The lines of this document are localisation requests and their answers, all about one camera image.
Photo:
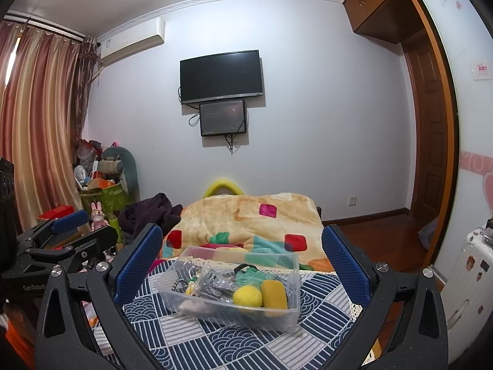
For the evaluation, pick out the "green cylinder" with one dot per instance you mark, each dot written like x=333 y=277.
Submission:
x=114 y=229

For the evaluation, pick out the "blue white patterned cloth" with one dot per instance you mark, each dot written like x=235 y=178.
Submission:
x=215 y=349

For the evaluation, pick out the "white air conditioner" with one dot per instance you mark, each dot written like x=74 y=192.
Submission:
x=131 y=40

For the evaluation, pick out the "red box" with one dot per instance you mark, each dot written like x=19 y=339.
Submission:
x=56 y=214

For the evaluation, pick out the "pink bunny toy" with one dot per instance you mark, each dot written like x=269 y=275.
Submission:
x=98 y=217

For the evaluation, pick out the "green frilled cloth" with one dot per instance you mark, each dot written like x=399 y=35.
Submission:
x=250 y=277

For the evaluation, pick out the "white wall socket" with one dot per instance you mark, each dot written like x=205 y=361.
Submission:
x=351 y=200

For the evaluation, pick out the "small black wall monitor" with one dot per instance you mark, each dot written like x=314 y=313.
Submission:
x=223 y=117

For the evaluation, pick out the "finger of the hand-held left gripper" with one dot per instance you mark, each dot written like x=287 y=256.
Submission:
x=71 y=221
x=96 y=239

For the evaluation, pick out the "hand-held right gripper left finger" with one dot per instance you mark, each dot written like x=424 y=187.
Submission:
x=140 y=266

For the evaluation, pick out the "grey plush toy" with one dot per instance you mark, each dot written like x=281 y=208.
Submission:
x=127 y=169

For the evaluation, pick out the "yellow foam arch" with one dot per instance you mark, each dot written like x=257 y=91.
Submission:
x=223 y=182

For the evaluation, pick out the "wooden door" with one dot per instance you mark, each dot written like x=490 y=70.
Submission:
x=427 y=146

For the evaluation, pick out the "dark purple cloth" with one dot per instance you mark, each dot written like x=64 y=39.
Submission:
x=150 y=212

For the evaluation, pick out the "mustard soft pouch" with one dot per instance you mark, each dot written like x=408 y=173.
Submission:
x=274 y=295

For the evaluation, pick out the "magenta cloth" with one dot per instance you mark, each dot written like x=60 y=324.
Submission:
x=157 y=265

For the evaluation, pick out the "red plastic bag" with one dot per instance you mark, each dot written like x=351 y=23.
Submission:
x=90 y=150

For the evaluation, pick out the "large black wall television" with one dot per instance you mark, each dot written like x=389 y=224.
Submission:
x=221 y=75

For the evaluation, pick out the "wooden overhead cabinet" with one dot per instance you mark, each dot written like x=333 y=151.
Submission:
x=377 y=4

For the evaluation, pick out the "yellow soft ball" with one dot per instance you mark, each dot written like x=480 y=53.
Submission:
x=247 y=297

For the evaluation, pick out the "clear plastic storage box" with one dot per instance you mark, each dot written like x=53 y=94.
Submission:
x=231 y=316

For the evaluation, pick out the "white suitcase with stickers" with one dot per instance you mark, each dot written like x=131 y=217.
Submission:
x=470 y=296

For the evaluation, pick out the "striped red curtain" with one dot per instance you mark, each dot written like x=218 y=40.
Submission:
x=38 y=131

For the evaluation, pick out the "grey sequin pouch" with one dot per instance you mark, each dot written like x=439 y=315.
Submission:
x=213 y=287

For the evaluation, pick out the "beige patterned blanket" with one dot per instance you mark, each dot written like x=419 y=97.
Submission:
x=238 y=208

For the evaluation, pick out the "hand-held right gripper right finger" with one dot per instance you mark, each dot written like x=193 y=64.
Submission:
x=342 y=266

